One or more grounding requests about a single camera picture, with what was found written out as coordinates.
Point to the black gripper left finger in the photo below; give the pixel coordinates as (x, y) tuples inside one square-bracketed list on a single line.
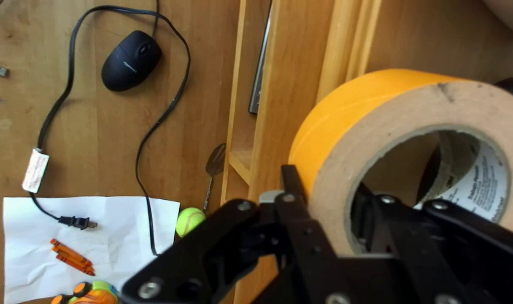
[(239, 242)]

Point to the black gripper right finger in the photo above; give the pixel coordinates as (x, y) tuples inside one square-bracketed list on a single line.
[(447, 254)]

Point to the orange tape roll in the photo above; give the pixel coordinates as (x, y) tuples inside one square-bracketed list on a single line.
[(334, 119)]

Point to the yellow green tennis ball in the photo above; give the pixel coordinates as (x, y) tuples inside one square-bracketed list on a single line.
[(189, 222)]

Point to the orange green toy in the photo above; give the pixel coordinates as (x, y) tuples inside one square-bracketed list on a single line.
[(93, 295)]

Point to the flat black device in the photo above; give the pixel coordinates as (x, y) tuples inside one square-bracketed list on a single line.
[(260, 68)]

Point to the white paper sheet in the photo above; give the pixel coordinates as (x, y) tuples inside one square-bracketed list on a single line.
[(30, 254)]

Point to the black computer mouse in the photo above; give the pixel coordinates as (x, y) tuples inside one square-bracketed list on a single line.
[(130, 62)]

